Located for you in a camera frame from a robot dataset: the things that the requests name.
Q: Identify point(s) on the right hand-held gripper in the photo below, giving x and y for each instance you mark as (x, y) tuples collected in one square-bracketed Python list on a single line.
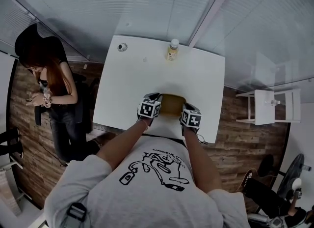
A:
[(191, 119)]

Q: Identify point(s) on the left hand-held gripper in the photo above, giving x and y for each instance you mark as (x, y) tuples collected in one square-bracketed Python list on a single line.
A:
[(148, 109)]

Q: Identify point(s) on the tan cardboard box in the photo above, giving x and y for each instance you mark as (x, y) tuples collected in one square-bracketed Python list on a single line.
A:
[(171, 104)]

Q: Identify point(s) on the person's left forearm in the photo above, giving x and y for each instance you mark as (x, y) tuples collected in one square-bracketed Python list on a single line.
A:
[(122, 143)]

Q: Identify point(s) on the person's right forearm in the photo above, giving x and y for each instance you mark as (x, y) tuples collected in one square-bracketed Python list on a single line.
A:
[(201, 163)]

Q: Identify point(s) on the white table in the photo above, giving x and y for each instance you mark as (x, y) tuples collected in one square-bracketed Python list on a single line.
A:
[(137, 82)]

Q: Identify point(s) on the clear drink bottle white cap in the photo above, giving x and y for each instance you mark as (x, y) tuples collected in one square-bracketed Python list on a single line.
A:
[(172, 51)]

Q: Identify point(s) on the white folding chair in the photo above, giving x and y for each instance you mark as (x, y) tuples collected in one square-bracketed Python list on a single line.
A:
[(263, 109)]

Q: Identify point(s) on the person's grey printed t-shirt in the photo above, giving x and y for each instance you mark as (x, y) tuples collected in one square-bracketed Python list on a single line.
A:
[(147, 197)]

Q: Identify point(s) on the black standing fan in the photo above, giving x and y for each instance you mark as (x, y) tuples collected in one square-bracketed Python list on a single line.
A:
[(292, 173)]

